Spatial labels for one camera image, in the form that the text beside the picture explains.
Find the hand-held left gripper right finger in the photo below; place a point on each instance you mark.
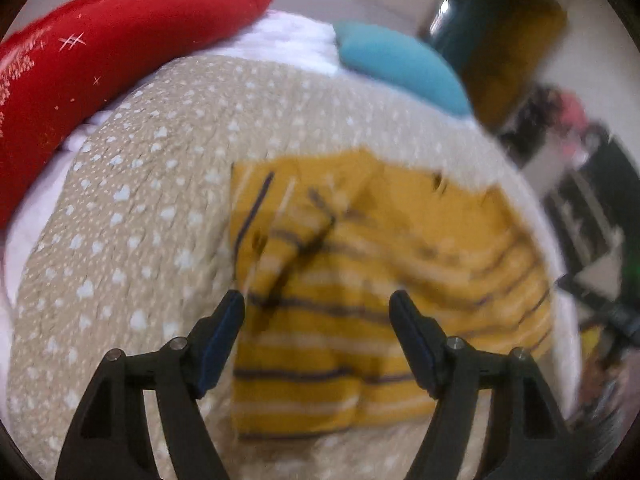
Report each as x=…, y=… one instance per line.
x=419, y=341

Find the dark cluttered furniture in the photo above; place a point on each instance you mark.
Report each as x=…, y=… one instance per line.
x=585, y=200

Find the teal pillow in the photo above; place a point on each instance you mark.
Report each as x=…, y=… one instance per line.
x=400, y=65

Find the beige heart-print blanket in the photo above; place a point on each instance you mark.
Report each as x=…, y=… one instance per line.
x=150, y=220

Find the brown wooden door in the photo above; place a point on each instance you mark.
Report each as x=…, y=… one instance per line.
x=500, y=35

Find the red pillow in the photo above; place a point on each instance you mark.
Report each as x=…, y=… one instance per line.
x=85, y=75

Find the yellow striped shirt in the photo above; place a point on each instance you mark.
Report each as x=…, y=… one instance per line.
x=380, y=290

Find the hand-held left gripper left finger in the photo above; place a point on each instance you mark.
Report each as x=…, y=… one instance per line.
x=218, y=344

